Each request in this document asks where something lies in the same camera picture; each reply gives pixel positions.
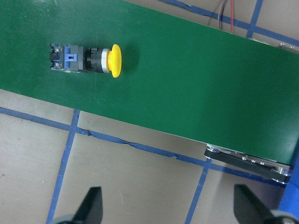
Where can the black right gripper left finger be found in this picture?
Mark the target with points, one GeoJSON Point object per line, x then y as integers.
{"type": "Point", "coordinates": [91, 209]}

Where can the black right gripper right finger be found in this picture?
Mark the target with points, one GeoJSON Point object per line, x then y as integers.
{"type": "Point", "coordinates": [248, 209]}

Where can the yellow push button switch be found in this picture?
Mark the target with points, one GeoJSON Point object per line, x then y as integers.
{"type": "Point", "coordinates": [75, 58]}

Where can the green conveyor belt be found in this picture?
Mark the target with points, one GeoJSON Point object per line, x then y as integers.
{"type": "Point", "coordinates": [177, 76]}

